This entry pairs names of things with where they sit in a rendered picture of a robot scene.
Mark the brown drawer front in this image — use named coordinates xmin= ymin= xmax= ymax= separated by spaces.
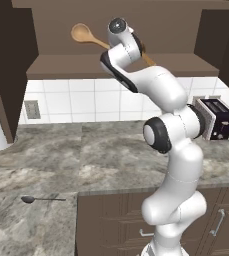
xmin=76 ymin=190 xmax=161 ymax=256

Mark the wooden spoon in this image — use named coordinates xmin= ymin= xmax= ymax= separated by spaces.
xmin=70 ymin=22 xmax=157 ymax=67

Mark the black and white toaster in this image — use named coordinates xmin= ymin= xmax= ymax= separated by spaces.
xmin=194 ymin=97 xmax=229 ymax=141

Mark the metallic spoon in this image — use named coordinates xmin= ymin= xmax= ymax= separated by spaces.
xmin=20 ymin=195 xmax=67 ymax=205

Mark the brown open wall cabinet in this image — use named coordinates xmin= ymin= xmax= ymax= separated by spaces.
xmin=10 ymin=0 xmax=229 ymax=81

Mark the grey wall outlet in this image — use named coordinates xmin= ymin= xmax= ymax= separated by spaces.
xmin=23 ymin=99 xmax=42 ymax=121

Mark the silver drawer handle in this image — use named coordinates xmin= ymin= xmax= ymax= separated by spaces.
xmin=138 ymin=228 xmax=156 ymax=238

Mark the silver cabinet door handle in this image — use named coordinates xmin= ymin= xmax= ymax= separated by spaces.
xmin=209 ymin=208 xmax=226 ymax=237

